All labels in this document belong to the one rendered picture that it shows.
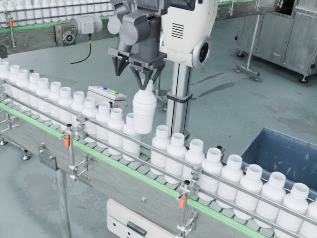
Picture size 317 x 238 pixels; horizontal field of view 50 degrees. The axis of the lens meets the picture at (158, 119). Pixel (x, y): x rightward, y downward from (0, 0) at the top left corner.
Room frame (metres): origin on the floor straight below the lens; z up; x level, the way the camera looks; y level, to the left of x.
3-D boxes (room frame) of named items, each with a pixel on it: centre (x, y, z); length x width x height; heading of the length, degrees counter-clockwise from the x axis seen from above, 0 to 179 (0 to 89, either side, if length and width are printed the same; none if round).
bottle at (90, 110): (1.02, 0.24, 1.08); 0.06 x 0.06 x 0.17
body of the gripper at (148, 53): (0.89, 0.04, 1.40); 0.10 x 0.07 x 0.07; 148
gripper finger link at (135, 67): (0.88, 0.04, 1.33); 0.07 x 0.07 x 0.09; 58
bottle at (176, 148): (0.83, -0.06, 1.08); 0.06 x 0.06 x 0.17
